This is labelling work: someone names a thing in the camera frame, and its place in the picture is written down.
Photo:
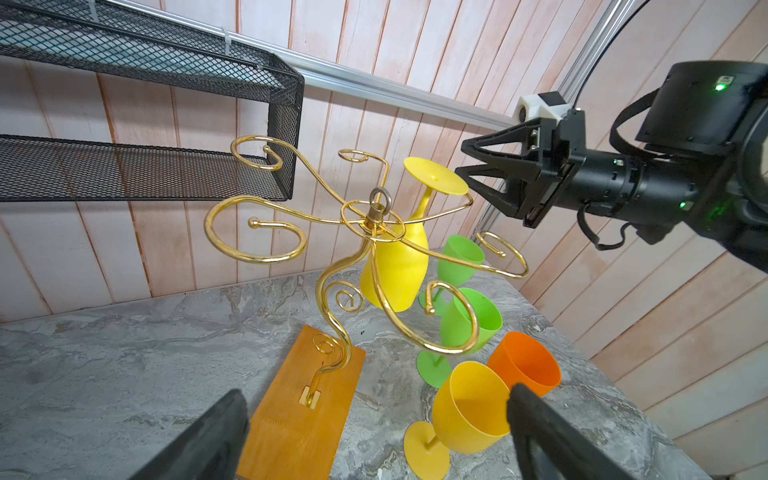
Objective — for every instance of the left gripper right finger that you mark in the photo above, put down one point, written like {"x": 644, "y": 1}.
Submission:
{"x": 548, "y": 447}

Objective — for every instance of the orange wine glass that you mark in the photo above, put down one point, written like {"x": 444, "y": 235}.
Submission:
{"x": 521, "y": 359}

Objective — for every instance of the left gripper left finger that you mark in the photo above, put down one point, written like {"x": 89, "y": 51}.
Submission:
{"x": 208, "y": 449}

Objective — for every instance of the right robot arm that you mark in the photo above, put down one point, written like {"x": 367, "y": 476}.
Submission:
{"x": 697, "y": 159}

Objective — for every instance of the black mesh basket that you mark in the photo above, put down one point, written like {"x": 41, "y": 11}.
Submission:
{"x": 107, "y": 101}

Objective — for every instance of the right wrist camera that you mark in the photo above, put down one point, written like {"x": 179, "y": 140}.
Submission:
{"x": 549, "y": 105}

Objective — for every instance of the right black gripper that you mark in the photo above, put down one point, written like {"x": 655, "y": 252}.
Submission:
{"x": 538, "y": 161}

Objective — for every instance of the green wine glass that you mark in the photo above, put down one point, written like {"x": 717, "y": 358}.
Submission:
{"x": 455, "y": 329}
{"x": 461, "y": 248}

